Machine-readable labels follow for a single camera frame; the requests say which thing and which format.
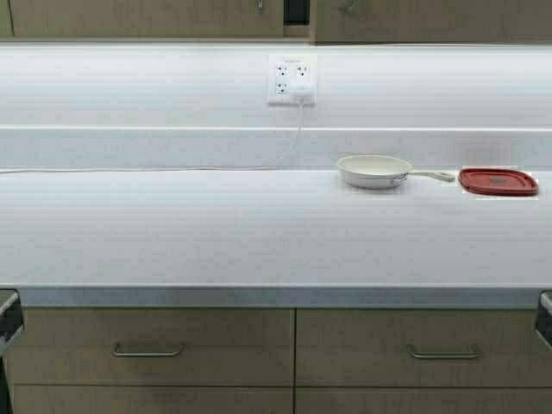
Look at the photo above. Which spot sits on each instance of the red plastic container lid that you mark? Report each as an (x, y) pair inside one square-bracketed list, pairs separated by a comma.
[(498, 182)]

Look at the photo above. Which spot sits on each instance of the wooden drawer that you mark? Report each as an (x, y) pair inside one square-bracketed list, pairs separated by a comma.
[(367, 348), (72, 346)]

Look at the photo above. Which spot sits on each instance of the cabinet door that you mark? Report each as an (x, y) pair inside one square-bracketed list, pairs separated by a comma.
[(144, 399), (411, 400), (431, 21), (143, 19)]

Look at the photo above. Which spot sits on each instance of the middle wooden drawer front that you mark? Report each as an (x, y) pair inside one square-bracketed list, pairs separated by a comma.
[(367, 348)]

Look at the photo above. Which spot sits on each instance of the left drawer metal handle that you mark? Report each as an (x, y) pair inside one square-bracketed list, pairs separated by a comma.
[(136, 350)]

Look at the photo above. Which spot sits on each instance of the white power adapter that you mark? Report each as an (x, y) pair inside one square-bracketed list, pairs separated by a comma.
[(303, 93)]

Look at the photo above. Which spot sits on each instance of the black cooking pot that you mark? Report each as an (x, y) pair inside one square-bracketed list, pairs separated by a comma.
[(297, 12)]

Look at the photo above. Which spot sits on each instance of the drawer metal handle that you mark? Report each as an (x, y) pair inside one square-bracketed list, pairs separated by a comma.
[(136, 350), (473, 353)]

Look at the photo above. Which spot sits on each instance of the white wall outlet plate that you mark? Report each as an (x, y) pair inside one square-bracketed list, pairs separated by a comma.
[(287, 70)]

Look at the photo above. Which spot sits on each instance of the white frying pan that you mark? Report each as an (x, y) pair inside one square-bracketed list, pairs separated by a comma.
[(380, 172)]

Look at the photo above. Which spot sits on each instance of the left wooden drawer front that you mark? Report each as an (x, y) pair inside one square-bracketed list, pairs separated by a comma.
[(72, 346)]

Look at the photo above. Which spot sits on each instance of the middle drawer metal handle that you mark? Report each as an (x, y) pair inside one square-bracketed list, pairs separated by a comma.
[(473, 353)]

